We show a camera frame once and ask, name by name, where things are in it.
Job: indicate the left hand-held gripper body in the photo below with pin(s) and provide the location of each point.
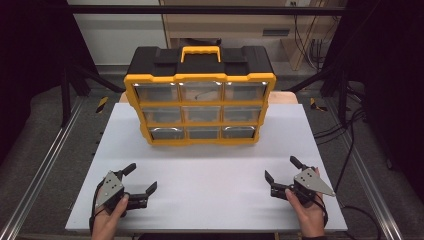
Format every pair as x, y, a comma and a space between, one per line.
110, 190

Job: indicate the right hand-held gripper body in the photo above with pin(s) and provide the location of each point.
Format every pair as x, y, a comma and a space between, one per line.
310, 181

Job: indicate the clear plastic organizer drawer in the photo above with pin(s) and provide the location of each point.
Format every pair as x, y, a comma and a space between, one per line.
200, 89

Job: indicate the yellow and black drawer organizer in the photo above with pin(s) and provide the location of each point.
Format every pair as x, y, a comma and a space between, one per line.
233, 63

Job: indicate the person's left hand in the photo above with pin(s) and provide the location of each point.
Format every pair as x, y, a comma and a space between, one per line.
105, 225

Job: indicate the person's right hand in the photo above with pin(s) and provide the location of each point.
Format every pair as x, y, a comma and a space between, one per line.
310, 220

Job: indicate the yellow and black tape strip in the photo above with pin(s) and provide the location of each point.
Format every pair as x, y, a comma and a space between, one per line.
313, 103
102, 104

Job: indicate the light wooden board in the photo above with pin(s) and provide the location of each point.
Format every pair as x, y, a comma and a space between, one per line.
283, 97

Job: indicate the black metal stand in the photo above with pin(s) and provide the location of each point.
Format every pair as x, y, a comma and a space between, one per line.
65, 100
343, 96

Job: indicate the grid of clear drawers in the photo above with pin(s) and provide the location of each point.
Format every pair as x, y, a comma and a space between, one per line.
245, 91

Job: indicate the white cabinet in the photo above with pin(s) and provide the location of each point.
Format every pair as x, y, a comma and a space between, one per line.
116, 36

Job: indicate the dark curtain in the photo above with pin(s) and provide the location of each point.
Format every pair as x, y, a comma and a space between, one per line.
30, 50
393, 66

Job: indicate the light wooden desk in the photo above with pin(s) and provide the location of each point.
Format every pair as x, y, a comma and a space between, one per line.
240, 23

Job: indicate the aluminium rail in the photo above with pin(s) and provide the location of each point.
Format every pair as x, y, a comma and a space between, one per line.
376, 200
40, 173

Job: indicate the wall socket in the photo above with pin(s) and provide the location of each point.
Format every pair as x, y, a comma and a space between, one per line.
293, 3

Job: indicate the black metal frame bar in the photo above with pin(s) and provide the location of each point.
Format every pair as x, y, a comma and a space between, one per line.
200, 10

